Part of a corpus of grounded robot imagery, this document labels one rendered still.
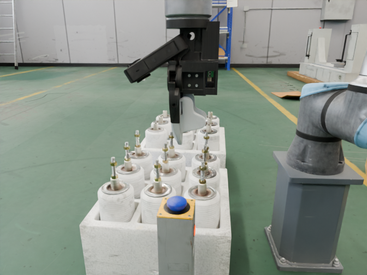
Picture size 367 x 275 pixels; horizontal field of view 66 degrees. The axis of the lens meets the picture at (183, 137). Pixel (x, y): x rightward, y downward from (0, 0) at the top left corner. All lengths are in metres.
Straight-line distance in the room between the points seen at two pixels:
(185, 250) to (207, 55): 0.37
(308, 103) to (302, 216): 0.31
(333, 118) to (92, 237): 0.66
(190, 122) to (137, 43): 6.80
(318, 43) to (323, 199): 4.49
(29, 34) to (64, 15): 1.02
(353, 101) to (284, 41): 6.71
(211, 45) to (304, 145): 0.44
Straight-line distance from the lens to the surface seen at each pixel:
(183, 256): 0.61
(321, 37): 5.28
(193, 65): 0.46
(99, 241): 0.82
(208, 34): 0.47
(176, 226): 0.57
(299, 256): 0.94
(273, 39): 7.32
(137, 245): 0.79
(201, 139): 1.23
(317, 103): 0.78
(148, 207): 0.76
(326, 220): 0.89
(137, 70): 0.48
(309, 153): 0.81
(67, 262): 0.99
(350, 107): 0.71
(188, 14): 0.46
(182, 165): 0.97
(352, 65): 3.96
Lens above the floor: 0.63
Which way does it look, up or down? 19 degrees down
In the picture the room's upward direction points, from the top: straight up
